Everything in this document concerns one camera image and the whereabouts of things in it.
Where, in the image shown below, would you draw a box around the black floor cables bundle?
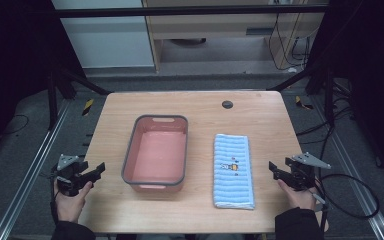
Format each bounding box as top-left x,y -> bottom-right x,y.
295,78 -> 359,146

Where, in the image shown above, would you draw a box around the person's right hand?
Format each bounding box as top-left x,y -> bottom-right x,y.
277,179 -> 318,212

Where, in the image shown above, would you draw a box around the metal floor rail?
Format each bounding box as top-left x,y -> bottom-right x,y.
313,95 -> 384,240
0,99 -> 72,240

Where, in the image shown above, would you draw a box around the yellow black tape strip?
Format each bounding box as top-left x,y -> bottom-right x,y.
81,98 -> 95,117
294,95 -> 314,111

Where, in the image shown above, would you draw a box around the person's left hand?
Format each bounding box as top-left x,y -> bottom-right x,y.
53,179 -> 94,224

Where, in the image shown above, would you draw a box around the black looped cable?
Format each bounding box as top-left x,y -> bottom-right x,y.
312,173 -> 381,221

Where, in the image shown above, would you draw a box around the black curtain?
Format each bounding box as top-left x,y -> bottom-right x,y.
0,0 -> 85,164
308,0 -> 384,184

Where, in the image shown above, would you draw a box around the black floor cable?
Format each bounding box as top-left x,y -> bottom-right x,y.
2,113 -> 30,136

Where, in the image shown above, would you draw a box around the black metal stand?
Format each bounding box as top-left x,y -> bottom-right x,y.
267,64 -> 336,128
45,64 -> 113,132

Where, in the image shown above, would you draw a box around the thin black cable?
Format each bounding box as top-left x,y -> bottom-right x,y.
49,173 -> 60,225

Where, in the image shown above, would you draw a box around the hanging black cables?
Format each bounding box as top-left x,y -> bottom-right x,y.
267,12 -> 312,72

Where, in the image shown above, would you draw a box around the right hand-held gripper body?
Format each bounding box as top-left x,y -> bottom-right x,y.
284,152 -> 332,192

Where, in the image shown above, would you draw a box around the pink basin with grey rim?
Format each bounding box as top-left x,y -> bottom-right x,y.
121,114 -> 189,194

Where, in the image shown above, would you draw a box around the white cabinet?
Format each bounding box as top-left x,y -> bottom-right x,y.
51,0 -> 156,70

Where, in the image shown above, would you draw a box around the light wooden desk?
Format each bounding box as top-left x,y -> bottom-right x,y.
141,0 -> 330,73

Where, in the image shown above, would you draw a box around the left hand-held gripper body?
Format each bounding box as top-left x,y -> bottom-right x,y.
51,153 -> 93,198

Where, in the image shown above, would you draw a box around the blue striped towel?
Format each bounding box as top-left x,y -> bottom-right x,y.
212,133 -> 257,211

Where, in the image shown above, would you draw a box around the black horizontal bar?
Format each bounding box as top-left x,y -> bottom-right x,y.
51,4 -> 328,20

